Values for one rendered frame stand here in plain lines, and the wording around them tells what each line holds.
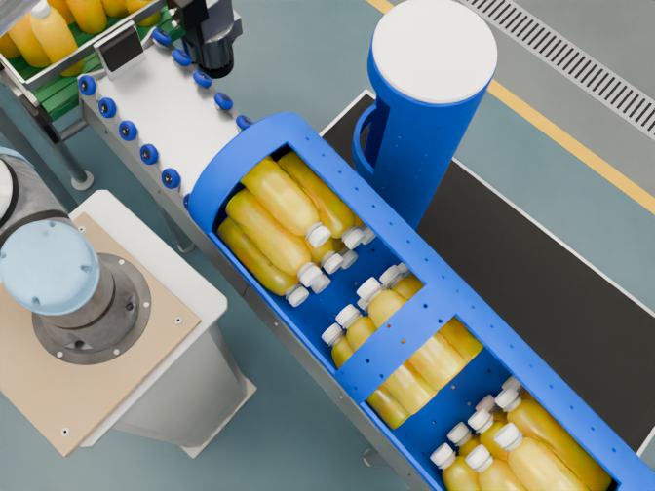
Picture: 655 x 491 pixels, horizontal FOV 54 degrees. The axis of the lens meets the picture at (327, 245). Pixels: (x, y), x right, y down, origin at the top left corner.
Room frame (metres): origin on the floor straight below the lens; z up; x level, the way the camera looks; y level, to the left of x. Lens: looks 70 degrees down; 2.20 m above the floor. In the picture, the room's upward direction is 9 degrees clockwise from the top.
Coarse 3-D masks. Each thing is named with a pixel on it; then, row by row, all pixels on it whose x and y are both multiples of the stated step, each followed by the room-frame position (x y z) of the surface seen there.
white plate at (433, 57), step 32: (416, 0) 1.04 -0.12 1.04; (448, 0) 1.05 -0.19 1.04; (384, 32) 0.94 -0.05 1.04; (416, 32) 0.95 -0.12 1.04; (448, 32) 0.96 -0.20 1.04; (480, 32) 0.98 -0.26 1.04; (384, 64) 0.85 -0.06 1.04; (416, 64) 0.87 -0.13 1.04; (448, 64) 0.88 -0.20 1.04; (480, 64) 0.89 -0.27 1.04; (416, 96) 0.79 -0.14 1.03; (448, 96) 0.80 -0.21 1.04
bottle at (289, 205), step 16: (272, 160) 0.51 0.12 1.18; (256, 176) 0.47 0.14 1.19; (272, 176) 0.47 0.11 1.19; (288, 176) 0.48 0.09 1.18; (256, 192) 0.45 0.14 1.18; (272, 192) 0.45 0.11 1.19; (288, 192) 0.45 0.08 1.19; (304, 192) 0.46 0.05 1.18; (272, 208) 0.42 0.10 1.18; (288, 208) 0.42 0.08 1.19; (304, 208) 0.42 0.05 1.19; (288, 224) 0.40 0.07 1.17; (304, 224) 0.40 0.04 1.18; (320, 224) 0.41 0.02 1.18
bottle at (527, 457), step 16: (512, 448) 0.09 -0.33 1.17; (528, 448) 0.09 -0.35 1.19; (544, 448) 0.09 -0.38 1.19; (512, 464) 0.06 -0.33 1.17; (528, 464) 0.07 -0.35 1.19; (544, 464) 0.07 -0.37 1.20; (560, 464) 0.07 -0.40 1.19; (528, 480) 0.04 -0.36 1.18; (544, 480) 0.05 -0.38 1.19; (560, 480) 0.05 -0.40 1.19; (576, 480) 0.05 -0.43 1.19
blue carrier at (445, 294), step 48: (240, 144) 0.51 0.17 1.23; (288, 144) 0.60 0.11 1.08; (192, 192) 0.44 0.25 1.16; (336, 192) 0.45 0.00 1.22; (384, 240) 0.38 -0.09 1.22; (336, 288) 0.36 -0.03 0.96; (432, 288) 0.31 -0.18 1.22; (384, 336) 0.22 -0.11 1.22; (480, 336) 0.24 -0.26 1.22; (480, 384) 0.21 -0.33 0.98; (528, 384) 0.18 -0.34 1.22; (384, 432) 0.09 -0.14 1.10; (432, 432) 0.11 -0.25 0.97; (576, 432) 0.12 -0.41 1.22; (432, 480) 0.02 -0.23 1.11; (624, 480) 0.06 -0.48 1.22
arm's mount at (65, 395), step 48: (96, 240) 0.32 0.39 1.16; (0, 288) 0.22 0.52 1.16; (144, 288) 0.25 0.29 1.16; (0, 336) 0.14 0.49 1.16; (48, 336) 0.15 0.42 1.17; (144, 336) 0.17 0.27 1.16; (0, 384) 0.07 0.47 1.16; (48, 384) 0.08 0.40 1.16; (96, 384) 0.09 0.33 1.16; (48, 432) 0.01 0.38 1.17
